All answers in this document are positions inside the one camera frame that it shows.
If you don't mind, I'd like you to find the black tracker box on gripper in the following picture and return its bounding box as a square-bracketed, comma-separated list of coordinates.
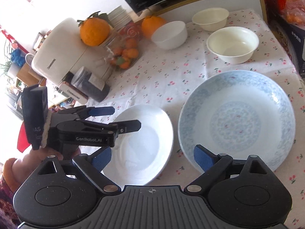
[21, 84, 48, 150]

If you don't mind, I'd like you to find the cream bowl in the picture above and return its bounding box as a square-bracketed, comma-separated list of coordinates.
[206, 26, 259, 65]
[192, 8, 229, 32]

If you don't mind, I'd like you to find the person's left hand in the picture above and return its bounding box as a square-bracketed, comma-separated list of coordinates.
[1, 147, 64, 193]

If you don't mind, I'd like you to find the plastic bag of oranges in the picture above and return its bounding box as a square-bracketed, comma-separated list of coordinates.
[284, 0, 304, 27]

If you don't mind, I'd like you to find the cherry print tablecloth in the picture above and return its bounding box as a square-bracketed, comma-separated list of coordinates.
[88, 9, 304, 228]

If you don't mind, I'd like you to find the white ceramic bowl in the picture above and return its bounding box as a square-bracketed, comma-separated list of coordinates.
[151, 21, 188, 50]

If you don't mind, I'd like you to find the jar of dark grains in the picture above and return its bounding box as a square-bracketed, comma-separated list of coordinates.
[71, 67, 110, 102]

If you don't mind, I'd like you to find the stack of white cups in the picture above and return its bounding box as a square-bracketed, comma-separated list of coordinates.
[108, 6, 132, 28]

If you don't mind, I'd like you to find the white kitchen appliance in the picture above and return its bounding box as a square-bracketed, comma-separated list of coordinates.
[31, 18, 113, 86]

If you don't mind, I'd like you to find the large orange on table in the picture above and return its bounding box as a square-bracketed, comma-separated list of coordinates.
[141, 15, 166, 39]

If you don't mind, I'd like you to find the Ganten water carton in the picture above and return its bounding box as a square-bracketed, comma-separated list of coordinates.
[270, 15, 304, 80]

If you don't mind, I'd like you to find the blue patterned plate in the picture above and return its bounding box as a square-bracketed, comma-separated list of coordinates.
[178, 70, 296, 171]

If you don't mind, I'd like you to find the plain white plate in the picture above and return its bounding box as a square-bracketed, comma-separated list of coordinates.
[102, 104, 174, 188]

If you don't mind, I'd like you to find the glass jar of tangerines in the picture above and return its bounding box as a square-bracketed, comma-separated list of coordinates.
[103, 21, 141, 71]

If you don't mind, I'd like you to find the large orange on jar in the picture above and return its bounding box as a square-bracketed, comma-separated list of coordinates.
[77, 11, 111, 47]

